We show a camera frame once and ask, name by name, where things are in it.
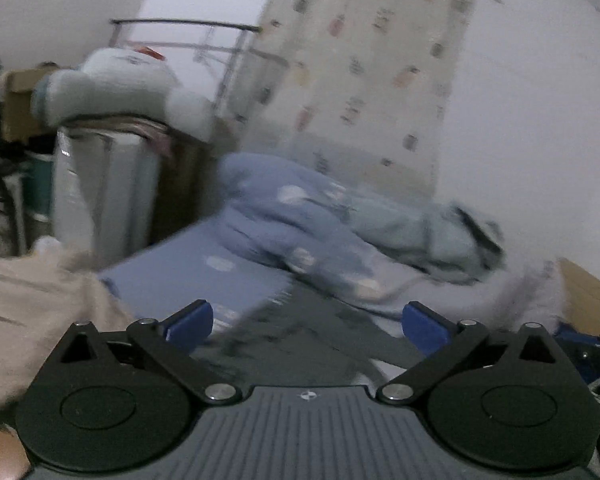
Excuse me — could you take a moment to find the beige t-shirt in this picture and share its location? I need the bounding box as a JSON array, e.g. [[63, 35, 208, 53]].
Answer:
[[0, 246, 133, 409]]

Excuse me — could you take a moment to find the person left hand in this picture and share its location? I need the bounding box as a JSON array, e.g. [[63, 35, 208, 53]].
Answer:
[[0, 427, 31, 480]]

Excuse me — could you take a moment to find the teal green blanket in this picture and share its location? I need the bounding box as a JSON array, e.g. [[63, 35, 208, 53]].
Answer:
[[348, 194, 505, 285]]

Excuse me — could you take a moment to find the grey-green garment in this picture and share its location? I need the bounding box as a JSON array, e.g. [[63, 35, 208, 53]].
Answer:
[[193, 285, 422, 389]]

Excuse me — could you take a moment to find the wooden headboard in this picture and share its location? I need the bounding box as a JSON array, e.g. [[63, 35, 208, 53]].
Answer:
[[559, 259, 600, 336]]

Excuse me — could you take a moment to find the black lettered jacket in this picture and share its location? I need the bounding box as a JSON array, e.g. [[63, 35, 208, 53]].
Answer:
[[555, 330, 600, 385]]

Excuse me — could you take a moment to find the light blue patterned duvet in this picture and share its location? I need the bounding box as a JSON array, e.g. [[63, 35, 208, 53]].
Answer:
[[216, 152, 569, 334]]

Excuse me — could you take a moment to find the cardboard box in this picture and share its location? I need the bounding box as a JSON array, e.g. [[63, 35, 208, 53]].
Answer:
[[2, 63, 58, 143]]

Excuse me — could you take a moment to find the white patterned curtain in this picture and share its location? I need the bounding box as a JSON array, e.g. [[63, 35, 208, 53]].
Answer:
[[224, 0, 475, 200]]

